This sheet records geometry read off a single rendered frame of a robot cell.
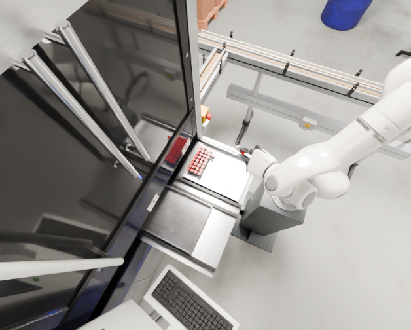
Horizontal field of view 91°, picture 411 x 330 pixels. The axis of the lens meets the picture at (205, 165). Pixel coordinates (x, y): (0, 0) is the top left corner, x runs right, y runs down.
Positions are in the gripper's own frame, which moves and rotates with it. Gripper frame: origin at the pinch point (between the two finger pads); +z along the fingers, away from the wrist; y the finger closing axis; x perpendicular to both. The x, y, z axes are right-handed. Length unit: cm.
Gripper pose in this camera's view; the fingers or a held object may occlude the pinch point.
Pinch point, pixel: (245, 153)
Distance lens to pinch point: 87.0
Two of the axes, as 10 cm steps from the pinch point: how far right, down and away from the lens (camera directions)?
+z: -4.8, -4.9, 7.3
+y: 2.7, -8.7, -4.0
